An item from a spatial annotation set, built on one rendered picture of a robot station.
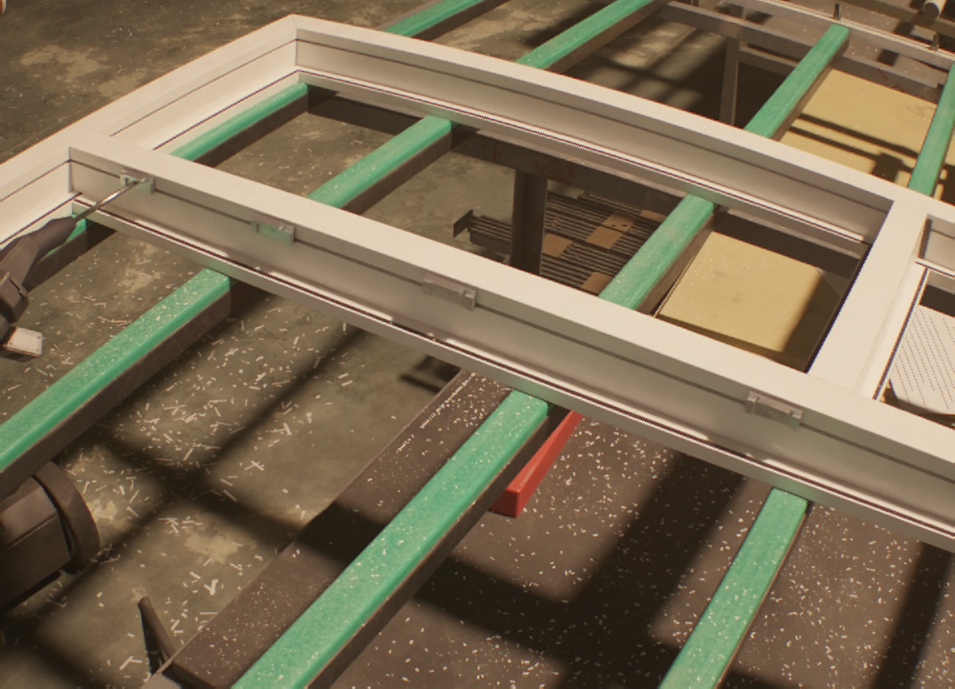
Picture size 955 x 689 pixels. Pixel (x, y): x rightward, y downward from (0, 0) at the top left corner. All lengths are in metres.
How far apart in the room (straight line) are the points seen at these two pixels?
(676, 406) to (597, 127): 0.50
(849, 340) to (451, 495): 0.36
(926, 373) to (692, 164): 0.44
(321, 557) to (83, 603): 0.87
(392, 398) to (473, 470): 1.48
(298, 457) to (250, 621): 1.11
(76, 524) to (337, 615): 1.19
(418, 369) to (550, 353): 1.49
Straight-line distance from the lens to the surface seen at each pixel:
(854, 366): 0.98
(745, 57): 2.60
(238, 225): 1.15
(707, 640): 0.82
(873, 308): 1.07
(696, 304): 1.57
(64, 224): 1.15
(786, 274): 1.68
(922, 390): 1.51
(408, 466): 1.35
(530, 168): 1.49
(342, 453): 2.27
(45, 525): 1.94
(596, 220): 2.37
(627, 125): 1.36
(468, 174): 3.22
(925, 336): 1.63
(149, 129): 1.40
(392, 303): 1.06
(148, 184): 1.21
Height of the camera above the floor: 1.47
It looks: 34 degrees down
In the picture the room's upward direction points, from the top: 3 degrees clockwise
